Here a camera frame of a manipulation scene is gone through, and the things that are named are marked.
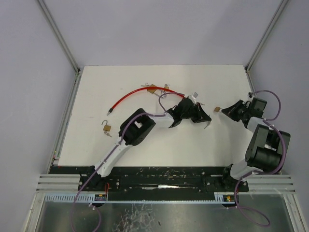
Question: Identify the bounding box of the large brass long-shackle padlock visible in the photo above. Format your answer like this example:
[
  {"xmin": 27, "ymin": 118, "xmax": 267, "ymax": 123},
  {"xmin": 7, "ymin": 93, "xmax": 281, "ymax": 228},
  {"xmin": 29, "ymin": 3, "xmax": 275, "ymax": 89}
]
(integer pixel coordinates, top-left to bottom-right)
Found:
[{"xmin": 147, "ymin": 84, "xmax": 167, "ymax": 98}]

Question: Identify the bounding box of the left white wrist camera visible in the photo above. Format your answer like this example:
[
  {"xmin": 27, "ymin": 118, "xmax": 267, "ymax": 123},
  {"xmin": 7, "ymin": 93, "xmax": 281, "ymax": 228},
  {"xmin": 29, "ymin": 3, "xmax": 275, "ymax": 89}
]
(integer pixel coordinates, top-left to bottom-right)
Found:
[{"xmin": 189, "ymin": 92, "xmax": 198, "ymax": 101}]

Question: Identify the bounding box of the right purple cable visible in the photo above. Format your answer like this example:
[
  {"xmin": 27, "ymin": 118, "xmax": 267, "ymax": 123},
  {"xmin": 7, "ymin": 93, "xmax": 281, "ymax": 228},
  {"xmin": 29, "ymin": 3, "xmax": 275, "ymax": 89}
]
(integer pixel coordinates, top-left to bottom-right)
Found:
[{"xmin": 235, "ymin": 89, "xmax": 288, "ymax": 229}]

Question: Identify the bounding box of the grey slotted cable duct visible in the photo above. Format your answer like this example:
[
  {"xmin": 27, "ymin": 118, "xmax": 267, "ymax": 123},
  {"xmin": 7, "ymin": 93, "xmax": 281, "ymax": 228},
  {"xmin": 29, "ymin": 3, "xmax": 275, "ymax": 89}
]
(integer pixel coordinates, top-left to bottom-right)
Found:
[{"xmin": 45, "ymin": 193, "xmax": 108, "ymax": 203}]

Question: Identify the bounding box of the left aluminium frame post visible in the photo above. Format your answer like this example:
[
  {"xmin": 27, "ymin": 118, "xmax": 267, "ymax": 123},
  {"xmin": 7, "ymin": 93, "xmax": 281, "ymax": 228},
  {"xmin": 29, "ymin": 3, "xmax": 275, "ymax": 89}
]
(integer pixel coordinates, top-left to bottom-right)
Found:
[{"xmin": 36, "ymin": 0, "xmax": 81, "ymax": 73}]

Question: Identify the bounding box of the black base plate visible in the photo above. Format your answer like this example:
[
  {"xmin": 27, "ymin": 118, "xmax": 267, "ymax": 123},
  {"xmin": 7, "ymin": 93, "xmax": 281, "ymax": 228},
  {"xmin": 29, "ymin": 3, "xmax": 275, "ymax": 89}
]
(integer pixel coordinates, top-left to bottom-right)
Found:
[{"xmin": 77, "ymin": 164, "xmax": 249, "ymax": 208}]

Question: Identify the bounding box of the red cable lock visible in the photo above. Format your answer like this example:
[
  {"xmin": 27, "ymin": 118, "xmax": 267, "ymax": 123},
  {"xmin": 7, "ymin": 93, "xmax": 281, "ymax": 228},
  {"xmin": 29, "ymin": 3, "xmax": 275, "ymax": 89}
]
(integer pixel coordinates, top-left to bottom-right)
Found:
[{"xmin": 107, "ymin": 86, "xmax": 185, "ymax": 116}]

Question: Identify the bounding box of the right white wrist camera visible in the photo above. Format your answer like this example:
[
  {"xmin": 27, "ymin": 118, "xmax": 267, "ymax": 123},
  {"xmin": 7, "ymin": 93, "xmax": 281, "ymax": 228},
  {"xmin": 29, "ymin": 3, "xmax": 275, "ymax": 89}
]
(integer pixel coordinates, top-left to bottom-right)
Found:
[{"xmin": 247, "ymin": 92, "xmax": 255, "ymax": 102}]

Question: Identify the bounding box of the open brass padlock with key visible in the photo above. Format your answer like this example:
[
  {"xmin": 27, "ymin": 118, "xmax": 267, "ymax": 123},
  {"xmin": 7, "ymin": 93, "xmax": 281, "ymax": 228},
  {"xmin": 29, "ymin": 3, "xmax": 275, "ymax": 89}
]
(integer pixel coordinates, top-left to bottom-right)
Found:
[{"xmin": 101, "ymin": 120, "xmax": 112, "ymax": 137}]

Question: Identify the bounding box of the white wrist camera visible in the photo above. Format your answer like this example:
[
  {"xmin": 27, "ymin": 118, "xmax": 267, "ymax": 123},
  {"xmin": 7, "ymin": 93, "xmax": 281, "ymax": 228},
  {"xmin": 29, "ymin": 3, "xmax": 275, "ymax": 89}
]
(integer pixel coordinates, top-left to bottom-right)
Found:
[
  {"xmin": 189, "ymin": 92, "xmax": 198, "ymax": 101},
  {"xmin": 247, "ymin": 92, "xmax": 255, "ymax": 102}
]

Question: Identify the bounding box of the aluminium frame post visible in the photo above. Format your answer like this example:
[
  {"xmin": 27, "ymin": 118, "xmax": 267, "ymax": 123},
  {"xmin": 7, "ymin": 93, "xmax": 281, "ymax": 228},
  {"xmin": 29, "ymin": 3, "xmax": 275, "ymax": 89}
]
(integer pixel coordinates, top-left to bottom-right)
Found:
[
  {"xmin": 36, "ymin": 0, "xmax": 81, "ymax": 73},
  {"xmin": 244, "ymin": 0, "xmax": 290, "ymax": 74}
]

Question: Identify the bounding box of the right aluminium frame post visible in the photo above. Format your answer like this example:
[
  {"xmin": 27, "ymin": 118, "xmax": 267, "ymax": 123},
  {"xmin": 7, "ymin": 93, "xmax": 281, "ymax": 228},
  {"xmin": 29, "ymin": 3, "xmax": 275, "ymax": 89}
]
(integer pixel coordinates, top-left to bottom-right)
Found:
[{"xmin": 244, "ymin": 0, "xmax": 290, "ymax": 74}]

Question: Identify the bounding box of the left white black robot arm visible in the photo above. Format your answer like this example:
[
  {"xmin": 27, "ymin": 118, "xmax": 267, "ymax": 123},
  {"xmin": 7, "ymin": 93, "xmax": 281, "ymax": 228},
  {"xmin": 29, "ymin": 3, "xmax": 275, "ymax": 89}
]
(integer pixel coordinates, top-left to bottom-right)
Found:
[{"xmin": 85, "ymin": 98, "xmax": 211, "ymax": 188}]

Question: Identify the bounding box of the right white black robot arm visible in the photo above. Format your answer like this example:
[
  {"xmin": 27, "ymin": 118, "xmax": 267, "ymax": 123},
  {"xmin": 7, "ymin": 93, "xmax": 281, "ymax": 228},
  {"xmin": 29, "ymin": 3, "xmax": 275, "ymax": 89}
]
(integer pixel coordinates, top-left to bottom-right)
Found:
[{"xmin": 216, "ymin": 97, "xmax": 291, "ymax": 191}]

